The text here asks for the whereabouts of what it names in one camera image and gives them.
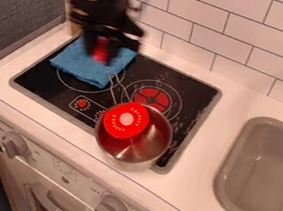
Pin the toy stove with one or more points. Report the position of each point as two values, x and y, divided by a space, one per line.
191 95

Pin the toy sink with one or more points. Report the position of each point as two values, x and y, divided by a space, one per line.
264 171

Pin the silver saucepan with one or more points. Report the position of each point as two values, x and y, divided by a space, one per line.
140 144

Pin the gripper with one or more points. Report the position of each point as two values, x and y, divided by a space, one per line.
104 17

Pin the long red toy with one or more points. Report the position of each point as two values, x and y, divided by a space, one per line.
101 50

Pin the blue cloth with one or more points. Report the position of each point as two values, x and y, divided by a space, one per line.
87 65

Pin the red toy tomato slice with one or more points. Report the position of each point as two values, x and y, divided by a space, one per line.
126 119

